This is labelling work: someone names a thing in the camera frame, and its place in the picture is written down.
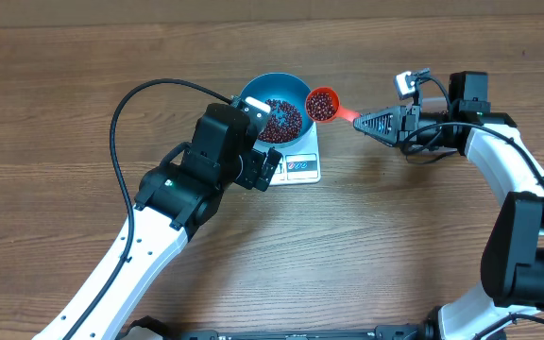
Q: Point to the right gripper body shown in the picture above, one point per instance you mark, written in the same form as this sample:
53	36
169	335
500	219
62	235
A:
432	138

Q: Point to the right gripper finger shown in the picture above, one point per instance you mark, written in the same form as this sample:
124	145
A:
384	119
384	135

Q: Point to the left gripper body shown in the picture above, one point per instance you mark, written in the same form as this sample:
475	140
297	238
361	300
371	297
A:
252	166

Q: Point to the red scoop with blue handle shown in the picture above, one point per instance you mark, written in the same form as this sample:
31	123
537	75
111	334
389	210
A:
323	106

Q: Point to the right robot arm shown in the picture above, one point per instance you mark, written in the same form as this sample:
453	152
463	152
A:
511	285

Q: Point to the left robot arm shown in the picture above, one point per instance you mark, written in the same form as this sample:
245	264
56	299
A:
174	199

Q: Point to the white digital kitchen scale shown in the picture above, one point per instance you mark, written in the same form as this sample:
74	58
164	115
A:
300	161

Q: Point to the red beans in bowl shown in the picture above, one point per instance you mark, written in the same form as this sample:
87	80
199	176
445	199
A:
284	124

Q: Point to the blue plastic bowl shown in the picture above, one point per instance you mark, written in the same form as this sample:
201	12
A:
280	86

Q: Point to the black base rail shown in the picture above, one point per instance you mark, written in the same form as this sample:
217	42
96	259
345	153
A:
151	328

